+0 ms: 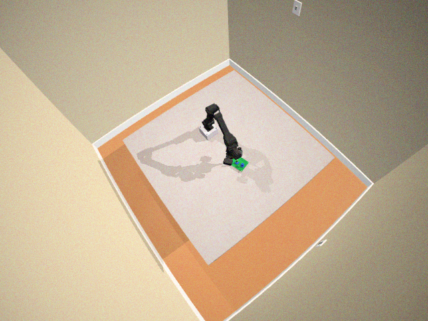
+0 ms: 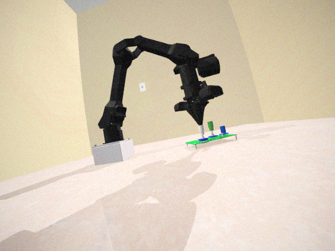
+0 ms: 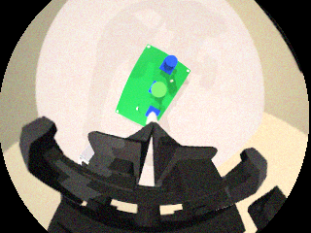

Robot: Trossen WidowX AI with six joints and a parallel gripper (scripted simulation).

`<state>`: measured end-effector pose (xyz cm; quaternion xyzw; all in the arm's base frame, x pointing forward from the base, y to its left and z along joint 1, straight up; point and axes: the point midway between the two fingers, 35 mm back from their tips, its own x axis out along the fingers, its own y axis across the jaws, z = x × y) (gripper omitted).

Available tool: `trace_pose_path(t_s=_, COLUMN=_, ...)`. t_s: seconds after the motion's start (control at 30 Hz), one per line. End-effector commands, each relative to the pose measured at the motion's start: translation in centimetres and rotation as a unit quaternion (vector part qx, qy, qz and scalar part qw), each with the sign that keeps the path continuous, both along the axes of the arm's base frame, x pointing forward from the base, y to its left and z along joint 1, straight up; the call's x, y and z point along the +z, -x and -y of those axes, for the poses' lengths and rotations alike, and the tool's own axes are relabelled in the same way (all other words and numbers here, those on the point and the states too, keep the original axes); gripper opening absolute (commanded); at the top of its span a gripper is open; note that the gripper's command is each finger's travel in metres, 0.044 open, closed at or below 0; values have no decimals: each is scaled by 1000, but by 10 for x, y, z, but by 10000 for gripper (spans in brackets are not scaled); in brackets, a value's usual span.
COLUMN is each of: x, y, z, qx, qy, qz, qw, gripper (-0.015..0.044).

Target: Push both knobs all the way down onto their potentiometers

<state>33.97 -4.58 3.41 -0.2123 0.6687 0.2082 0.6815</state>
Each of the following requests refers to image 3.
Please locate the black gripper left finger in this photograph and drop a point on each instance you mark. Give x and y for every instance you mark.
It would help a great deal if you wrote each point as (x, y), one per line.
(134, 148)

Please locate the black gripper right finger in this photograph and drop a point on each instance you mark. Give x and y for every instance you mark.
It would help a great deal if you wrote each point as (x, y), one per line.
(166, 152)

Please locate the green circuit board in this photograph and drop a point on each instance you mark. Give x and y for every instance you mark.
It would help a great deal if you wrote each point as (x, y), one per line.
(152, 85)

